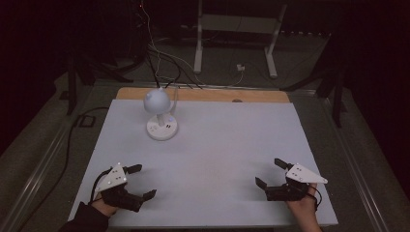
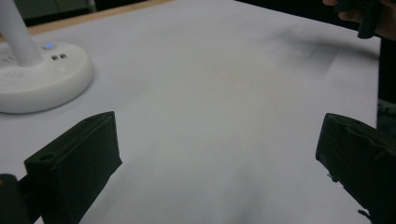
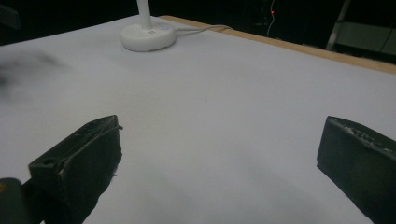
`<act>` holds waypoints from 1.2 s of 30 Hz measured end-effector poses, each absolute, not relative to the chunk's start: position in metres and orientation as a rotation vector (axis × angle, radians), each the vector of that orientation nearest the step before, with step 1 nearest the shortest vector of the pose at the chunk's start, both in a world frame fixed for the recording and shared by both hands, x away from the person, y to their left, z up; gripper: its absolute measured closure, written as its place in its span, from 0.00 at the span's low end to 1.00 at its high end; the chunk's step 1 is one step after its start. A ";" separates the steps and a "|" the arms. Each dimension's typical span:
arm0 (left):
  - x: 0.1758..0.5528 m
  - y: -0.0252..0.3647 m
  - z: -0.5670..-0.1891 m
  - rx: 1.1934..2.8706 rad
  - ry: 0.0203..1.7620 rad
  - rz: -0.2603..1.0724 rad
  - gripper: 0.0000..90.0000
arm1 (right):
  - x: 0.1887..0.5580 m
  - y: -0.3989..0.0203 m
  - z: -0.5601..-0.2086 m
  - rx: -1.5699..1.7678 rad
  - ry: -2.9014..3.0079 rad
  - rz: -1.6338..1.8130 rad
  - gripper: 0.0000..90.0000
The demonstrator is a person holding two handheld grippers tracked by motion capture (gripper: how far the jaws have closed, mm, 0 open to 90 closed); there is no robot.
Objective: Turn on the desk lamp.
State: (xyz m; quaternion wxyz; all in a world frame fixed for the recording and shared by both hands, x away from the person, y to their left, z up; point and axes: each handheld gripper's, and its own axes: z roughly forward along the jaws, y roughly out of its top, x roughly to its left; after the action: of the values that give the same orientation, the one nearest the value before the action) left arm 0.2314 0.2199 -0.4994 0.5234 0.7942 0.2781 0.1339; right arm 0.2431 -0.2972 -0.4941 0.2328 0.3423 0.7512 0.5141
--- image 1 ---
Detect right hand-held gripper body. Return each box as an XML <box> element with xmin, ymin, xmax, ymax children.
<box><xmin>264</xmin><ymin>162</ymin><xmax>329</xmax><ymax>203</ymax></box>

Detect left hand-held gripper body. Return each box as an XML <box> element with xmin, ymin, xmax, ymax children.
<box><xmin>95</xmin><ymin>162</ymin><xmax>145</xmax><ymax>214</ymax></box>

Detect person's left hand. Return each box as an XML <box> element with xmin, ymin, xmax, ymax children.
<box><xmin>91</xmin><ymin>192</ymin><xmax>119</xmax><ymax>218</ymax></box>

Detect person's right hand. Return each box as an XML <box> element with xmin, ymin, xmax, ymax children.
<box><xmin>286</xmin><ymin>183</ymin><xmax>320</xmax><ymax>225</ymax></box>

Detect white table mat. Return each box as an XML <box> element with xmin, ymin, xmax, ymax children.
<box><xmin>68</xmin><ymin>98</ymin><xmax>339</xmax><ymax>228</ymax></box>

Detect white round desk lamp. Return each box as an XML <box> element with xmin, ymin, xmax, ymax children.
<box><xmin>142</xmin><ymin>86</ymin><xmax>179</xmax><ymax>142</ymax></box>

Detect black tripod stand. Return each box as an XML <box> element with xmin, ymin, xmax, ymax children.
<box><xmin>65</xmin><ymin>47</ymin><xmax>147</xmax><ymax>116</ymax></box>
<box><xmin>279</xmin><ymin>34</ymin><xmax>348</xmax><ymax>129</ymax></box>

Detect white metal stand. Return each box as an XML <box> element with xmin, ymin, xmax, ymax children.
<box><xmin>192</xmin><ymin>0</ymin><xmax>289</xmax><ymax>79</ymax></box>

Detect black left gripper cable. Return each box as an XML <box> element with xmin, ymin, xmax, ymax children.
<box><xmin>89</xmin><ymin>168</ymin><xmax>112</xmax><ymax>205</ymax></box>

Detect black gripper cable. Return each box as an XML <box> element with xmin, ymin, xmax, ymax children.
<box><xmin>308</xmin><ymin>185</ymin><xmax>324</xmax><ymax>212</ymax></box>
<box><xmin>89</xmin><ymin>168</ymin><xmax>112</xmax><ymax>205</ymax></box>

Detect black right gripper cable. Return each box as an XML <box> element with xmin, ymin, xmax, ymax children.
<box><xmin>308</xmin><ymin>185</ymin><xmax>324</xmax><ymax>212</ymax></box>

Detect black floor cable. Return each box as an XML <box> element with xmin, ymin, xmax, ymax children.
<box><xmin>17</xmin><ymin>106</ymin><xmax>110</xmax><ymax>232</ymax></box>

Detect black rectangular floor frame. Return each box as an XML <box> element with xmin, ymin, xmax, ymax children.
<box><xmin>78</xmin><ymin>114</ymin><xmax>97</xmax><ymax>129</ymax></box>

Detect black cable bundle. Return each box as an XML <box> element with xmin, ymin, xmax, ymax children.
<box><xmin>145</xmin><ymin>43</ymin><xmax>203</xmax><ymax>90</ymax></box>

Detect white cable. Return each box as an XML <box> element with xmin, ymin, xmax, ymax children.
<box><xmin>139</xmin><ymin>0</ymin><xmax>246</xmax><ymax>89</ymax></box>

